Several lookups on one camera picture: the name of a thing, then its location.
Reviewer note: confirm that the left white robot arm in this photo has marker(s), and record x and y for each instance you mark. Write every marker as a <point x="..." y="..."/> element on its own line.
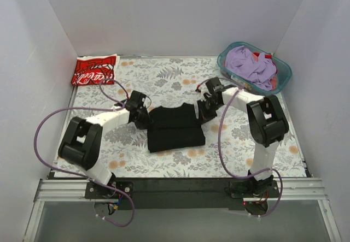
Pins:
<point x="81" y="142"/>

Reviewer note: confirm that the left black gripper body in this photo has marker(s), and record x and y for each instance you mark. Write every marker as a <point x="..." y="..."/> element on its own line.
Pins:
<point x="144" y="117"/>

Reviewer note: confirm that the lilac t-shirt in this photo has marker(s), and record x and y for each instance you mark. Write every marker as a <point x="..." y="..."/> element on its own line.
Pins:
<point x="257" y="69"/>

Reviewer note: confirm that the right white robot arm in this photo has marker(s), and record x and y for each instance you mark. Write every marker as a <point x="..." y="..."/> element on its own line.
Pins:
<point x="267" y="123"/>

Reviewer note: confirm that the black t-shirt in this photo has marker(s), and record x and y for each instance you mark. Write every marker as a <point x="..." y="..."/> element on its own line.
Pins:
<point x="174" y="128"/>

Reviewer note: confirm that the red garment in basket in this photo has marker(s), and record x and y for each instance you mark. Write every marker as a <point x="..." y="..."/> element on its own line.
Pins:
<point x="273" y="82"/>

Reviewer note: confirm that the teal plastic basket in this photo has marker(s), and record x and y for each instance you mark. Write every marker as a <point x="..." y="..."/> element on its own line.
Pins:
<point x="283" y="76"/>

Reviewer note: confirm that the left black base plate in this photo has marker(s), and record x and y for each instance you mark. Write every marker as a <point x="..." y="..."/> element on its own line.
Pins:
<point x="95" y="191"/>

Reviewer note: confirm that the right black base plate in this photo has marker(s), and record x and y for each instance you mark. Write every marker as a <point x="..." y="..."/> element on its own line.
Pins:
<point x="250" y="189"/>

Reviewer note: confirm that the aluminium mounting rail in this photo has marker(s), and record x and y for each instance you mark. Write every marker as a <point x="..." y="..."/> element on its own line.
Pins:
<point x="74" y="190"/>

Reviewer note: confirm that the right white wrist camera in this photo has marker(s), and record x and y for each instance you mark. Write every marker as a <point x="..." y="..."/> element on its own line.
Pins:
<point x="203" y="94"/>

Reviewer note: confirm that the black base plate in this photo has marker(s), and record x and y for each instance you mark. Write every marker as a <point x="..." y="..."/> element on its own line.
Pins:
<point x="250" y="189"/>
<point x="95" y="191"/>

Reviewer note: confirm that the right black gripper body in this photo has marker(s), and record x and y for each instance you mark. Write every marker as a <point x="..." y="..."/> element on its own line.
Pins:
<point x="204" y="111"/>

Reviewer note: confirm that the folded red Coca-Cola shirt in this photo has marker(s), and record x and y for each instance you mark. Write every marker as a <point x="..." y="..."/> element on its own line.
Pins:
<point x="91" y="70"/>

